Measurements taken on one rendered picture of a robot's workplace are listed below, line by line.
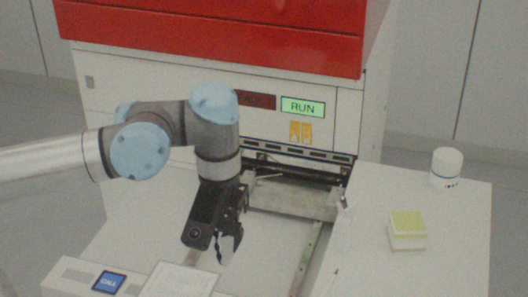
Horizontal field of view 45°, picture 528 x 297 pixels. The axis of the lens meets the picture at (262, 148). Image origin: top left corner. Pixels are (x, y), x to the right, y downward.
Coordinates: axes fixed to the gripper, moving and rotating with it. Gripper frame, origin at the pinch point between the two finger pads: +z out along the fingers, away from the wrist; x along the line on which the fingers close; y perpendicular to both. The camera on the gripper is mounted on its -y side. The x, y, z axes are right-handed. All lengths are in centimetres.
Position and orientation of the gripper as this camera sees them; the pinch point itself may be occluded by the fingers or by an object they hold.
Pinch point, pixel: (220, 262)
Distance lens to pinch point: 119.4
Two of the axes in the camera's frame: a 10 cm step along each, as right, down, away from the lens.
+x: -9.5, -1.6, 2.5
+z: 0.1, 8.2, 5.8
